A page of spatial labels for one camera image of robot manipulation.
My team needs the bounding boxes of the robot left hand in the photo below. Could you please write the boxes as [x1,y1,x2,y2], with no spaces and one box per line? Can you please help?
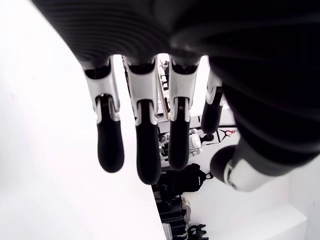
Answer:
[31,0,320,193]

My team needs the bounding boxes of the white humanoid robot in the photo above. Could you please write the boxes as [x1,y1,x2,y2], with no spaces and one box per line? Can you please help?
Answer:
[159,128,204,161]

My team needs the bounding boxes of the black backpack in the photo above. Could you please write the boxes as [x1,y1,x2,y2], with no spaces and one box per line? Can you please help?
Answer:
[159,163,215,193]

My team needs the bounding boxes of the black equipment cases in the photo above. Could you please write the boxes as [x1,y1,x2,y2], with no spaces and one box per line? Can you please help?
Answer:
[152,192,188,240]

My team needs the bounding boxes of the black glove-like object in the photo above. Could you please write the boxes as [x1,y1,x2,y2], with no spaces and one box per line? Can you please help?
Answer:
[189,224,210,240]

